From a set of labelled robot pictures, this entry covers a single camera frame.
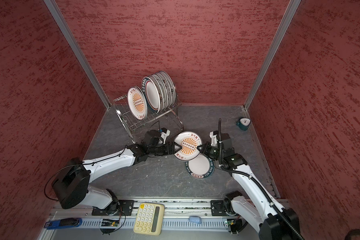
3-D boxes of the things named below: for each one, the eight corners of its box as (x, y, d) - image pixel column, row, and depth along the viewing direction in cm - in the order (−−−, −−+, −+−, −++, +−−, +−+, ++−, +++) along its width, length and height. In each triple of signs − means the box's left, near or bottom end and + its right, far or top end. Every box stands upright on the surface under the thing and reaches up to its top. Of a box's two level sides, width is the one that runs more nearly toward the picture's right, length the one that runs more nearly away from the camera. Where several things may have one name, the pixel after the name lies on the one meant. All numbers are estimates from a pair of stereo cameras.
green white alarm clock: (235, 127, 111) (237, 122, 106) (237, 120, 115) (239, 115, 111) (247, 131, 108) (249, 126, 104) (248, 123, 113) (251, 119, 109)
